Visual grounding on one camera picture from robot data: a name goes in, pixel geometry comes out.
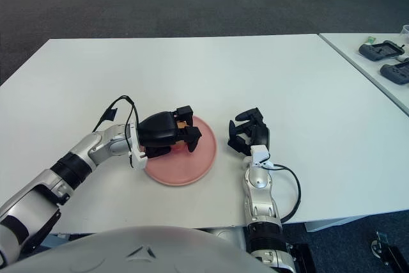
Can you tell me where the red yellow apple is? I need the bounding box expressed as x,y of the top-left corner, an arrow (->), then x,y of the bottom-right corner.
172,120 -> 190,153

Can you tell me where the pink round plate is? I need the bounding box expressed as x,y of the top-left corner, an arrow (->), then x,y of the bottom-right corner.
143,115 -> 218,187

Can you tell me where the black metal base plate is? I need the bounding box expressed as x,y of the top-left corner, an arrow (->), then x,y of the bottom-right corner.
287,243 -> 318,273

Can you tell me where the black stand with caster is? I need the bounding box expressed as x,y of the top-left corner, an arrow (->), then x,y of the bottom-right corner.
371,230 -> 409,273

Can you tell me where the grey robot torso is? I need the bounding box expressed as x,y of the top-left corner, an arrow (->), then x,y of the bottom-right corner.
0,225 -> 272,273

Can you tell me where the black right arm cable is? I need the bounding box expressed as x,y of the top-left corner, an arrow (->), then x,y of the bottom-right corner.
270,163 -> 302,222

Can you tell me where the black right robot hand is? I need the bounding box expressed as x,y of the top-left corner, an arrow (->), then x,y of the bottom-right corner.
227,106 -> 272,168

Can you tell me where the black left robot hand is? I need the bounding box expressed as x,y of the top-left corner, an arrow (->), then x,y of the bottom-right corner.
127,105 -> 204,171

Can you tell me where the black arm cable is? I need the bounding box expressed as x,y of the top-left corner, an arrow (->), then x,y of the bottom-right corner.
270,163 -> 302,222
92,95 -> 141,133

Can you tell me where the white table support beam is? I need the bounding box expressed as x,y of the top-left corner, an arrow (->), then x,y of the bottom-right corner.
305,217 -> 354,233
47,231 -> 73,241

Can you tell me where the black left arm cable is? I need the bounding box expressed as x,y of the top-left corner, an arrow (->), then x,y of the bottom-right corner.
92,95 -> 141,133

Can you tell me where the dark grey game controller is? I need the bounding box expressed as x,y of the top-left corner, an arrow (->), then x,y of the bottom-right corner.
358,40 -> 404,62
380,61 -> 409,86

